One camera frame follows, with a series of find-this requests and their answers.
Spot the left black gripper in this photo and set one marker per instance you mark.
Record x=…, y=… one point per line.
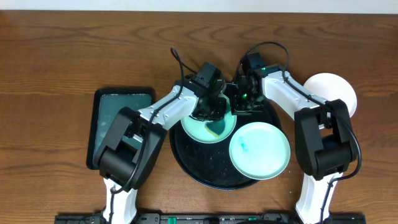
x=212, y=111

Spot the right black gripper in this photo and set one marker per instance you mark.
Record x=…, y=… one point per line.
x=240, y=109

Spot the green scouring sponge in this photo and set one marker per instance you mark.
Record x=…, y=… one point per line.
x=216, y=128

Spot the mint plate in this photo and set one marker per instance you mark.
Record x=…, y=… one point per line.
x=196, y=129
x=259, y=151

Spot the white plate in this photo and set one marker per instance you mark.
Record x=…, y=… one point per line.
x=333, y=87

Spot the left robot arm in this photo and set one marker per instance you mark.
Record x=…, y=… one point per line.
x=129, y=150

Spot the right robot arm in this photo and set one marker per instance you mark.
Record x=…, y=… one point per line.
x=325, y=144

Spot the black round tray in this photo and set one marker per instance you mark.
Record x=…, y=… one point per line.
x=210, y=164

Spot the black rectangular water tray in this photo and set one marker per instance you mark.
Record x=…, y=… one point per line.
x=106, y=104

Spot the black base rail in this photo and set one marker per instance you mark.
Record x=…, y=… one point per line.
x=155, y=218

